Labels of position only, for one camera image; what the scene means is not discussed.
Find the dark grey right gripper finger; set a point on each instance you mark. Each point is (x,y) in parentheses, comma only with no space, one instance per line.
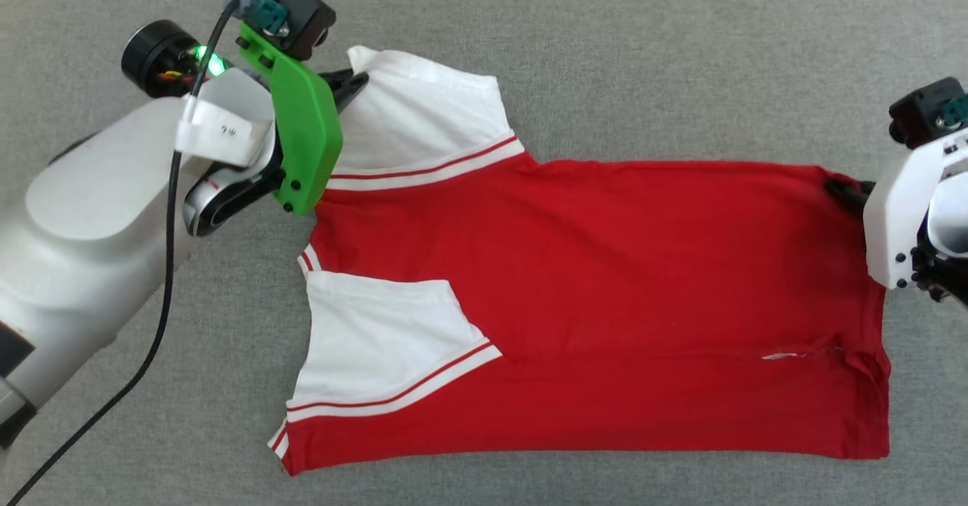
(851,190)

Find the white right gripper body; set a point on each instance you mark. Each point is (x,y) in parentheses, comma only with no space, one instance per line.
(892,218)

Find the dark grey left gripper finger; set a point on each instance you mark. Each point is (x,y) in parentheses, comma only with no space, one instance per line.
(346,86)

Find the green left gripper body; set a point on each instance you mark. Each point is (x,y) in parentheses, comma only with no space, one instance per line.
(306,135)

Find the red and white basketball jersey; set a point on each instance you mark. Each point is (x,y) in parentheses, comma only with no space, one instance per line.
(605,302)

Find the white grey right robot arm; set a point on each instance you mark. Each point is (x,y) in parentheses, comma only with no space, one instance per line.
(953,218)

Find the white paper label tape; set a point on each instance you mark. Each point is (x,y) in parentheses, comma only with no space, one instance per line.
(227,131)

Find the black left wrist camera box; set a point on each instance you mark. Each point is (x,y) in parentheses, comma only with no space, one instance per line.
(302,10)

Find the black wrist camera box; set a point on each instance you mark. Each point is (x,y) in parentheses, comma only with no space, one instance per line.
(302,10)
(919,113)

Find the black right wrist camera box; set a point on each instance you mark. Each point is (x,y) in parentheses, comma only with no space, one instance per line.
(919,113)

